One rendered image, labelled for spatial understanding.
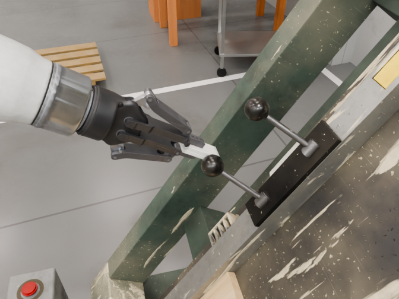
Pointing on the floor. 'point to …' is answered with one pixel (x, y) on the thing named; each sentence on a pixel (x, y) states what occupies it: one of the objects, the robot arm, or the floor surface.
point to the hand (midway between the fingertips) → (199, 149)
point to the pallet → (83, 50)
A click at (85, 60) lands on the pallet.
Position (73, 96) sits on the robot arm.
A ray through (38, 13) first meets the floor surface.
